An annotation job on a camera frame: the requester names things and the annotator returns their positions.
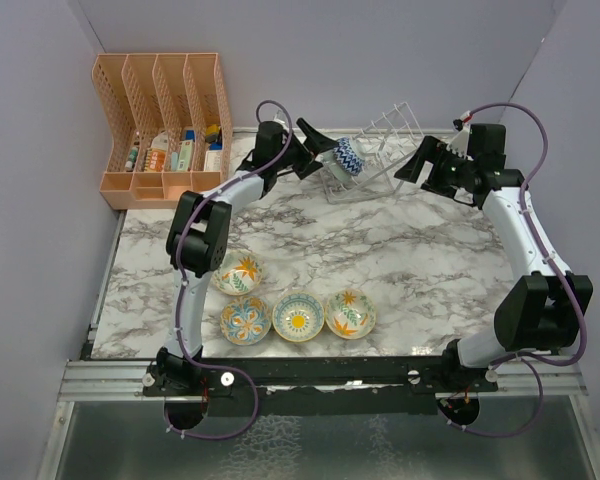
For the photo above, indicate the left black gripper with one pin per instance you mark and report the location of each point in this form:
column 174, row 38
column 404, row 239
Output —
column 316, row 142

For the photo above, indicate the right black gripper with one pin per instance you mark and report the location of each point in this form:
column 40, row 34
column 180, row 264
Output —
column 433, row 151

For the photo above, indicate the teal green bowl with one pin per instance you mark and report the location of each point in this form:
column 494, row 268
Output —
column 341, row 175

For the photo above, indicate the white bowl orange leaves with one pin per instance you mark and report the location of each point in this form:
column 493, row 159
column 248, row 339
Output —
column 350, row 314

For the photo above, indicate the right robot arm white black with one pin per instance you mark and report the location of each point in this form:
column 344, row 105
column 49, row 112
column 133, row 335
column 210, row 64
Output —
column 544, row 309

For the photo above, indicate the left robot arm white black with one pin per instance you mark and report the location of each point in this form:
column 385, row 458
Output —
column 198, row 236

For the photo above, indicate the white card box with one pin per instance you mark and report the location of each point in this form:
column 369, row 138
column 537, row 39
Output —
column 214, row 158

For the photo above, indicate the yellow black toy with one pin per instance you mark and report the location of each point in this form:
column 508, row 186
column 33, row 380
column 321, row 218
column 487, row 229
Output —
column 213, row 134

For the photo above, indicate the mint green box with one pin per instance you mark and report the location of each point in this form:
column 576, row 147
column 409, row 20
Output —
column 181, row 159

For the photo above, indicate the white bowl orange flower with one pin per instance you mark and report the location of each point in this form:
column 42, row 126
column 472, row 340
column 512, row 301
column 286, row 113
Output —
column 240, row 272

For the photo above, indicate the peach plastic file organizer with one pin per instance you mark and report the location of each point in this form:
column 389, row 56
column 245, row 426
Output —
column 143, row 94

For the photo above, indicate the orange white box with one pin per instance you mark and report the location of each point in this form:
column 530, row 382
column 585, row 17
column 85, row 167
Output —
column 156, row 153

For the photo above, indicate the blue yellow sun bowl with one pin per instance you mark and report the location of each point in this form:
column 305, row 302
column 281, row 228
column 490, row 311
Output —
column 298, row 316

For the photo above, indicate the small dark bottle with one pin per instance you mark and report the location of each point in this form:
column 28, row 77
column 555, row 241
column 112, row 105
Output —
column 132, row 157

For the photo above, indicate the blue orange floral bowl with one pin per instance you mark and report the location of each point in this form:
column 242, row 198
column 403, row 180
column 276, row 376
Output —
column 245, row 320

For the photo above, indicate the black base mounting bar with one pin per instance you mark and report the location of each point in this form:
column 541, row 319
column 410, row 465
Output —
column 308, row 386

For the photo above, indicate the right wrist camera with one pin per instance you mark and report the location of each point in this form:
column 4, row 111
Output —
column 459, row 143

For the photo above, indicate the white wire dish rack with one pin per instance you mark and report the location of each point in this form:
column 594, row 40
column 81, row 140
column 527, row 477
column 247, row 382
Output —
column 386, row 143

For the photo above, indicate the aluminium frame rail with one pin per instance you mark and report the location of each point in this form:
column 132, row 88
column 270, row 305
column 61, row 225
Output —
column 92, row 381

